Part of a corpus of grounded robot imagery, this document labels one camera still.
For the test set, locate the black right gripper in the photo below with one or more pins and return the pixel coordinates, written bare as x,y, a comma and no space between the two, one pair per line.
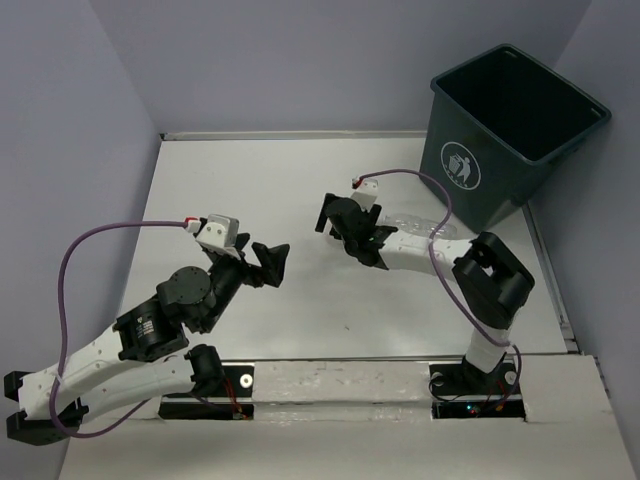
373,214

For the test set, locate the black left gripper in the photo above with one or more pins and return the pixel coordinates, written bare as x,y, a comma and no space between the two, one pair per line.
274,258

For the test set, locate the large clear unlabeled bottle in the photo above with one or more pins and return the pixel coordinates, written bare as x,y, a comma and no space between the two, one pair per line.
419,226

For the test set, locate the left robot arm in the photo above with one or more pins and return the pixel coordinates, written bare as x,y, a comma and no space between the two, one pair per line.
145,353

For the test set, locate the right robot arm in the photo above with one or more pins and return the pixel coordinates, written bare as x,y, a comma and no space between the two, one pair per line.
494,284

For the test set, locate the dark green plastic bin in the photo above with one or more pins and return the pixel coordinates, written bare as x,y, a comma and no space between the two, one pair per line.
500,125

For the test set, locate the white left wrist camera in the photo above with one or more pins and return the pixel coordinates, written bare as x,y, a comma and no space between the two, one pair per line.
216,233

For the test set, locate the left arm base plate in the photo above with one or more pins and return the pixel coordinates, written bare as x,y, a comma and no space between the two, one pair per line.
232,400

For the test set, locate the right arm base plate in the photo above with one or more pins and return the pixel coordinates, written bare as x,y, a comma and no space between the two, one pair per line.
455,398

